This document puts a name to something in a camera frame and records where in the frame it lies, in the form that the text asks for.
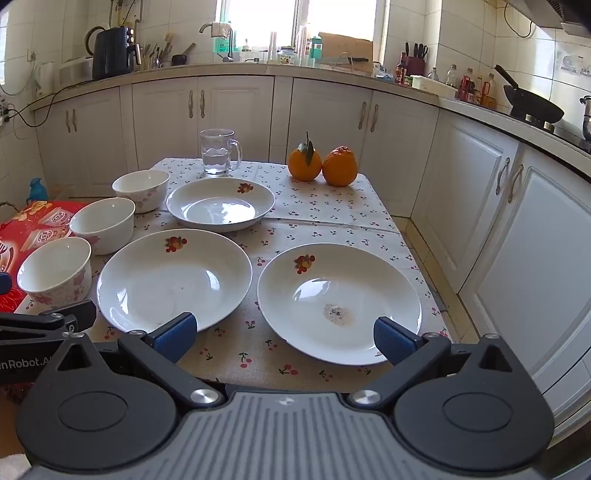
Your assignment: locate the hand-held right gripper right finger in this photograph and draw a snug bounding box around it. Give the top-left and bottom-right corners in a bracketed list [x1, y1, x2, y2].
[349, 316, 522, 410]

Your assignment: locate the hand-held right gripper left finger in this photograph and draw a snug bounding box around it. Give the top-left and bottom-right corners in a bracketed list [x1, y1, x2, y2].
[55, 312, 227, 409]

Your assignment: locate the white floral bowl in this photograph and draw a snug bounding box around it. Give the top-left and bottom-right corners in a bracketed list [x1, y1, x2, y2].
[69, 197, 136, 256]
[17, 237, 93, 310]
[112, 169, 171, 214]

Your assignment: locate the white floral plate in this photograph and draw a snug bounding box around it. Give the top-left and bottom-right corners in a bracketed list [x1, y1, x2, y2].
[257, 241, 423, 366]
[165, 176, 276, 233]
[96, 228, 253, 334]

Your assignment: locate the red printed carton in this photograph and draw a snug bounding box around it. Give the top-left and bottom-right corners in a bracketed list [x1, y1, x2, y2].
[0, 200, 100, 319]

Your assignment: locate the blue plastic object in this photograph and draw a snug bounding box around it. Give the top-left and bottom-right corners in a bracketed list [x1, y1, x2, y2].
[25, 178, 49, 206]

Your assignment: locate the cherry print tablecloth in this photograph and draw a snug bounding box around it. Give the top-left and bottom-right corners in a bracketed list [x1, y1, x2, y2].
[14, 157, 451, 393]

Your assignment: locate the bumpy orange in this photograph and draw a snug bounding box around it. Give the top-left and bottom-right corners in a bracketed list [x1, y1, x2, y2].
[322, 145, 358, 188]

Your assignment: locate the clear glass mug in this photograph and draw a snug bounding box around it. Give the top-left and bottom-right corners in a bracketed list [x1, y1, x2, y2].
[199, 128, 243, 176]

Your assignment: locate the orange with leaf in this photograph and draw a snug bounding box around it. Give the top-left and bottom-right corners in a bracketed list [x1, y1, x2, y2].
[287, 131, 323, 182]

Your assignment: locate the white countertop appliance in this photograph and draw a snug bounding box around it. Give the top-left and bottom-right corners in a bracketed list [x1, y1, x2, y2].
[58, 58, 93, 86]

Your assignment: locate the white rectangular tray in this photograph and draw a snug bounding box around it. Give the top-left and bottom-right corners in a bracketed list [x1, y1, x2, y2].
[411, 75, 455, 96]

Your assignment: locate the red label bottle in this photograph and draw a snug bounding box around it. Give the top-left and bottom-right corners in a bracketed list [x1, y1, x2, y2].
[459, 68, 476, 103]

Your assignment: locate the orange oil bottle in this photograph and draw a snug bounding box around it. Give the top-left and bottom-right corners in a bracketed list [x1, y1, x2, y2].
[480, 73, 498, 109]

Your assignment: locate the black gas stove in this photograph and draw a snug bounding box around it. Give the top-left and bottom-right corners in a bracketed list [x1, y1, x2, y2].
[508, 113, 591, 154]

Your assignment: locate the kitchen utensil holder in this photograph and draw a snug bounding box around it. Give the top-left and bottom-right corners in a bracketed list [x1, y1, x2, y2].
[139, 34, 172, 70]

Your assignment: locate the black wok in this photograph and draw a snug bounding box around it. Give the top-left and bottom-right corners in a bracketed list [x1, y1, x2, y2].
[493, 65, 565, 124]

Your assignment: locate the kitchen countertop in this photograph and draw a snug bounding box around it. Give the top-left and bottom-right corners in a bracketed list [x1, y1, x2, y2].
[30, 59, 591, 160]

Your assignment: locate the small black pot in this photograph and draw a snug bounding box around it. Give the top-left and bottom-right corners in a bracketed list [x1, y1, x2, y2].
[172, 43, 197, 66]

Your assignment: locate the knife block with knives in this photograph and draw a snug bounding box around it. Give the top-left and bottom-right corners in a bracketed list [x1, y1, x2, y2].
[404, 41, 430, 77]

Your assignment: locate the metal sink faucet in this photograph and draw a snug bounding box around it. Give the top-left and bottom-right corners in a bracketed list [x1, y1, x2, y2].
[199, 21, 235, 63]

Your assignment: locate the wooden cutting board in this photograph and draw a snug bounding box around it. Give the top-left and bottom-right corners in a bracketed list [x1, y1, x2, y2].
[318, 32, 374, 75]

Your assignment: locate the kitchen window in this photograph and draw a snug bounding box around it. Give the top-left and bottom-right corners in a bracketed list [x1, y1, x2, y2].
[217, 0, 389, 51]

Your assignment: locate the range hood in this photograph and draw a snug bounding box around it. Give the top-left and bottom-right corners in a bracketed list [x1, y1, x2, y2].
[505, 0, 591, 33]

